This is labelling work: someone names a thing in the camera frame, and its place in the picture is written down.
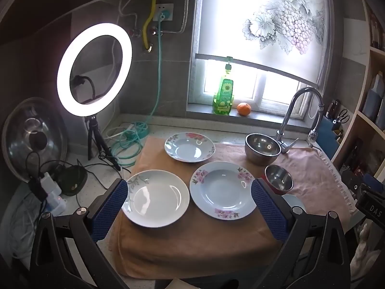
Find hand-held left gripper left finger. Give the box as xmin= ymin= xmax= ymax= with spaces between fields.
xmin=29 ymin=178 xmax=130 ymax=289

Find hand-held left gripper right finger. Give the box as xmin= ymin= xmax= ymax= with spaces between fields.
xmin=250 ymin=178 xmax=352 ymax=289

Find red steel bowl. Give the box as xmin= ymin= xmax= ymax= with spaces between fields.
xmin=265 ymin=165 xmax=294 ymax=191

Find floral rim plate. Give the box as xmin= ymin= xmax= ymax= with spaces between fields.
xmin=189 ymin=161 xmax=257 ymax=219
xmin=164 ymin=132 xmax=216 ymax=163

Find large steel bowl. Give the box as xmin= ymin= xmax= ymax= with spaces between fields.
xmin=244 ymin=133 xmax=282 ymax=166

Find person's right forearm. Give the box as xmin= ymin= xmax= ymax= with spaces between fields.
xmin=350 ymin=223 xmax=382 ymax=280

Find light blue bowl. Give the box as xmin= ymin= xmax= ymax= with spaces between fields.
xmin=281 ymin=194 xmax=307 ymax=213

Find white leaf print plate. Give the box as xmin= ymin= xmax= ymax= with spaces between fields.
xmin=121 ymin=169 xmax=191 ymax=228

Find black round base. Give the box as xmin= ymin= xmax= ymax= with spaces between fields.
xmin=57 ymin=165 xmax=88 ymax=196

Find pink fringed towel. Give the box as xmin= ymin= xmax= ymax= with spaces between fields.
xmin=211 ymin=140 xmax=354 ymax=232

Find white power adapter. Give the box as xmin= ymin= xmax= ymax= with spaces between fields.
xmin=40 ymin=173 xmax=67 ymax=216

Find black tripod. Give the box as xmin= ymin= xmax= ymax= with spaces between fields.
xmin=84 ymin=116 xmax=121 ymax=171

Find orange towel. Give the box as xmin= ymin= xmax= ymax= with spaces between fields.
xmin=108 ymin=135 xmax=285 ymax=278

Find blue knife holder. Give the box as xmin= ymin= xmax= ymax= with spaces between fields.
xmin=316 ymin=116 xmax=342 ymax=152

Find wooden shelf unit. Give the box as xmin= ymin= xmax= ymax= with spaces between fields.
xmin=331 ymin=0 xmax=385 ymax=187

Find black scissors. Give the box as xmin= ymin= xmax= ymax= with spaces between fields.
xmin=332 ymin=108 xmax=349 ymax=124

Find dark blue canister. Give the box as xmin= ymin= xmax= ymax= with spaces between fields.
xmin=362 ymin=75 xmax=382 ymax=115
xmin=376 ymin=96 xmax=385 ymax=122

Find chrome faucet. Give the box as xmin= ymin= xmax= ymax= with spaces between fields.
xmin=276 ymin=87 xmax=325 ymax=154

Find grey window sill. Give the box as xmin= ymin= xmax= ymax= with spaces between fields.
xmin=186 ymin=102 xmax=313 ymax=127

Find green dish soap bottle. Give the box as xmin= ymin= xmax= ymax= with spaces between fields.
xmin=212 ymin=57 xmax=236 ymax=115

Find steel pot lid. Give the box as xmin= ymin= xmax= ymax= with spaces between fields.
xmin=1 ymin=97 xmax=69 ymax=183

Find window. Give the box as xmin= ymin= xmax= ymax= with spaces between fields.
xmin=189 ymin=59 xmax=313 ymax=118

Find grape print roller blind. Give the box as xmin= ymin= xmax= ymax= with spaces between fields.
xmin=192 ymin=0 xmax=331 ymax=88

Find ring light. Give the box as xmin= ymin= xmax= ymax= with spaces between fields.
xmin=57 ymin=22 xmax=133 ymax=118

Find teal hose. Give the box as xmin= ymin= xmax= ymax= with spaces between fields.
xmin=104 ymin=10 xmax=169 ymax=167

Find yellow gas hose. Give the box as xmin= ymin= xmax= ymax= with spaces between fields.
xmin=144 ymin=0 xmax=157 ymax=52

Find white cable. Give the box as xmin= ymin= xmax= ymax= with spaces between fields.
xmin=119 ymin=0 xmax=142 ymax=37

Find white wall socket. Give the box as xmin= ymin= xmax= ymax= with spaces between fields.
xmin=153 ymin=4 xmax=174 ymax=21

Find braided metal hose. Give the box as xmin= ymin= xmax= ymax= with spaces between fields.
xmin=162 ymin=0 xmax=193 ymax=35

